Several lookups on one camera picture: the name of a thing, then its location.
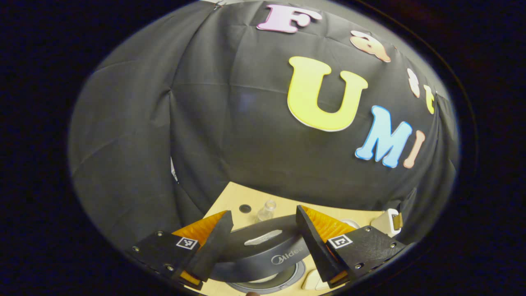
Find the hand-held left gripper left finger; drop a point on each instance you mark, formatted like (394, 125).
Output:
(215, 246)

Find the brown bread slice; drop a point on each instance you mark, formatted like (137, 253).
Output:
(397, 221)

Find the small clear glass bottle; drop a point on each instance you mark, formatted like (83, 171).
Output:
(267, 210)

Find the small black round cap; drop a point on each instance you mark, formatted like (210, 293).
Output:
(245, 208)

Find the white rice container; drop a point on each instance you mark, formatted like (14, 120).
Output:
(314, 281)

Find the white toaster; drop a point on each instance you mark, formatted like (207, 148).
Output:
(384, 222)

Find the grey rice cooker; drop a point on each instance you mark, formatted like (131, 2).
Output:
(263, 255)

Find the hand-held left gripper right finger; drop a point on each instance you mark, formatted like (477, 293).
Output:
(312, 242)

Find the black backdrop cloth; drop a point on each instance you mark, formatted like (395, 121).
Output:
(164, 102)

